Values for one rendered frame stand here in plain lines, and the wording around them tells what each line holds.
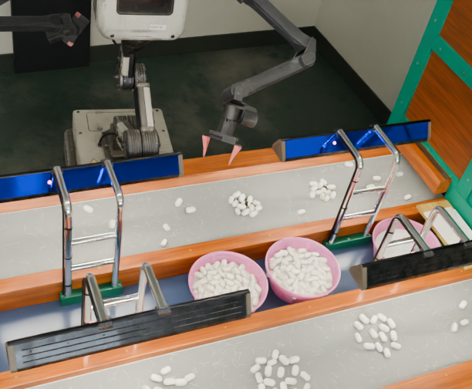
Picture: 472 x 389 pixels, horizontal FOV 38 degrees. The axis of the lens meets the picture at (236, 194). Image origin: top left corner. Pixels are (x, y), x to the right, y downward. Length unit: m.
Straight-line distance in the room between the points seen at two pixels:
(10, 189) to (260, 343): 0.89
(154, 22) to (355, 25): 2.29
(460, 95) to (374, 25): 1.81
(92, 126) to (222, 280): 1.21
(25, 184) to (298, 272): 0.96
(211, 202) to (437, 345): 0.93
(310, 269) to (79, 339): 0.99
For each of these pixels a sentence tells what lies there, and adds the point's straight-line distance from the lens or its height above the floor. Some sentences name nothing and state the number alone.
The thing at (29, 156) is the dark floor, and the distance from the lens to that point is 3.82.
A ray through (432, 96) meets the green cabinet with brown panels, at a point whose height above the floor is 1.05.
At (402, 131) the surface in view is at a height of 1.09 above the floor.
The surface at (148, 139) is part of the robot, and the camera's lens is 2.74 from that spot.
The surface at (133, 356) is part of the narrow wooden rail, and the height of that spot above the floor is 0.76.
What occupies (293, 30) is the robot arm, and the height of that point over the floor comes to 1.19.
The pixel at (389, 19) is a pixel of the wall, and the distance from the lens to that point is 4.41.
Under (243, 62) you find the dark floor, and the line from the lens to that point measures 4.74.
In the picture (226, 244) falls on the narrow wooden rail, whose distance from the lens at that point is 2.42.
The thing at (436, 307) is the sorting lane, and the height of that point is 0.74.
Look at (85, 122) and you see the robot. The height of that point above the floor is 0.47.
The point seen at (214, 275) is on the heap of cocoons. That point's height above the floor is 0.73.
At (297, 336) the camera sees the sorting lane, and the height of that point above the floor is 0.74.
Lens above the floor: 2.54
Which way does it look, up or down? 43 degrees down
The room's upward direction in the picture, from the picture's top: 13 degrees clockwise
